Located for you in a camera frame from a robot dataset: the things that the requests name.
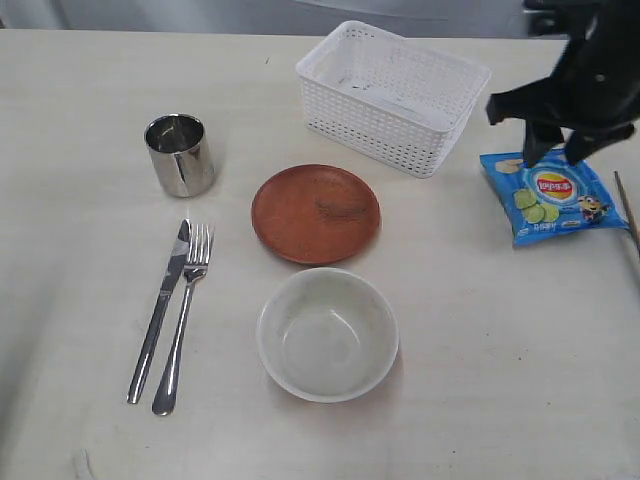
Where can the wooden chopstick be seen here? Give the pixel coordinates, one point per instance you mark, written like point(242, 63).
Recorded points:
point(633, 228)

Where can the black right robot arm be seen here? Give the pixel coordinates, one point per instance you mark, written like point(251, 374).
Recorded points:
point(601, 56)

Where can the stainless steel cup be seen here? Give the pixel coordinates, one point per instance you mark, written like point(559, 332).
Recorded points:
point(180, 155)

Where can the brown wooden plate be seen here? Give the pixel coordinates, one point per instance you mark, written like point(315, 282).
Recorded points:
point(315, 214)

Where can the blue chips bag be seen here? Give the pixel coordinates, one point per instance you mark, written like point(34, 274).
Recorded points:
point(550, 199)

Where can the silver metal fork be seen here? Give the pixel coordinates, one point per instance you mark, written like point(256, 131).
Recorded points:
point(195, 269)

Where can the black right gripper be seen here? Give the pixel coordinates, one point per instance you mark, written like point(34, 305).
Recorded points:
point(546, 107)

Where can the white plastic woven basket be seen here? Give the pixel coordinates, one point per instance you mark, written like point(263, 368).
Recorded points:
point(379, 94)

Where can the speckled ceramic bowl with flowers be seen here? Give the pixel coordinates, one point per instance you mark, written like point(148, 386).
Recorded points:
point(327, 335)

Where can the silver table knife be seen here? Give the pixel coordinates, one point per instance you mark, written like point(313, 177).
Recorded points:
point(173, 272)

